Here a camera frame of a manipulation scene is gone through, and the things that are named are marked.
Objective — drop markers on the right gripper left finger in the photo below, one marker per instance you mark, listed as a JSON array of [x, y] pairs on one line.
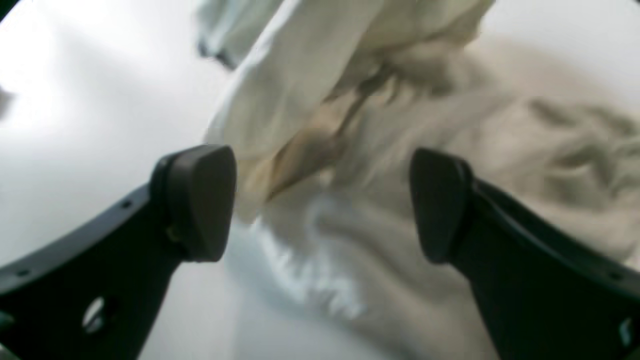
[[95, 293]]

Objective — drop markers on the white printed T-shirt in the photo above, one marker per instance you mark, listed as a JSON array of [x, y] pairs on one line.
[[328, 100]]

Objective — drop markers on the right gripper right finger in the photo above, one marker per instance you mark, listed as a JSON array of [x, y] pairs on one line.
[[541, 294]]

